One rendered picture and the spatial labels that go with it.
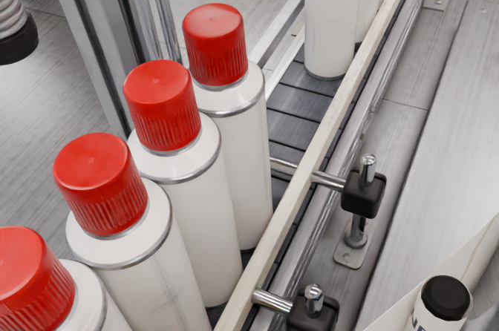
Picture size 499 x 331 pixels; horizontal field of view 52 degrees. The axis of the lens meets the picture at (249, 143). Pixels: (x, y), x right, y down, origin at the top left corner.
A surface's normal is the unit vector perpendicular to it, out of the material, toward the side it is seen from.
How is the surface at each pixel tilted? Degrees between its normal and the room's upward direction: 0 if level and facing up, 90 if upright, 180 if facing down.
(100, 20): 90
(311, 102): 0
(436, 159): 0
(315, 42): 90
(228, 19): 2
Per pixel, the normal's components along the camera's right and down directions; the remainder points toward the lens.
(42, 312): 0.72, 0.49
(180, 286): 0.87, 0.33
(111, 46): -0.43, 0.70
